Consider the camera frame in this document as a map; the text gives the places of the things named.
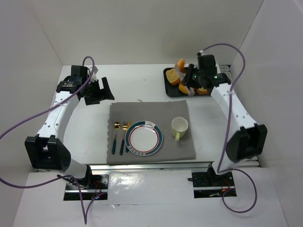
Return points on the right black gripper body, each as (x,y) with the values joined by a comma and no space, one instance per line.
(189,77)

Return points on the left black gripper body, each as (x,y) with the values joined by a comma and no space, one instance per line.
(95,91)

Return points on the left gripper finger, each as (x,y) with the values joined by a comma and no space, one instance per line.
(106,92)
(93,100)

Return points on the orange round bun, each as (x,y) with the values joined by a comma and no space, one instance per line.
(180,66)

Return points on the metal tongs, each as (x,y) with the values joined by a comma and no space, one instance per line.
(184,89)

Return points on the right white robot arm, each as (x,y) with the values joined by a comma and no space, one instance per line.
(244,138)

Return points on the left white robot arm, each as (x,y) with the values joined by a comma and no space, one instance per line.
(46,149)

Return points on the small bread slice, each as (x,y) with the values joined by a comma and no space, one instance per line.
(202,91)

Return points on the large bread slice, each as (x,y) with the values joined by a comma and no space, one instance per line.
(172,77)

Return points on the black tray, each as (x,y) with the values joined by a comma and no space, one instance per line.
(173,91)

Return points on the gray placemat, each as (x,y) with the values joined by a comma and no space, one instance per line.
(159,113)

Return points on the pale green mug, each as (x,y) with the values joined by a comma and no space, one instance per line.
(179,127)

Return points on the white plate green rim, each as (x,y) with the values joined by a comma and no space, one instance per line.
(144,138)

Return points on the gold spoon green handle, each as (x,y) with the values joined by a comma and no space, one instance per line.
(117,127)

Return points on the gold fork green handle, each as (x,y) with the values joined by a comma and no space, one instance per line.
(125,128)

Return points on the gold knife green handle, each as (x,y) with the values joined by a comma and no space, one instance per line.
(128,125)

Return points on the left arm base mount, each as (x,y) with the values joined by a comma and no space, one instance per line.
(98,189)

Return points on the aluminium rail front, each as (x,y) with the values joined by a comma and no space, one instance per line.
(151,166)

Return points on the aluminium rail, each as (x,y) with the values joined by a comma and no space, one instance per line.
(151,166)
(251,160)

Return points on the aluminium rail right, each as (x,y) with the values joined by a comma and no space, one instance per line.
(251,160)

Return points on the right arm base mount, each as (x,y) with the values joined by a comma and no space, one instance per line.
(206,187)

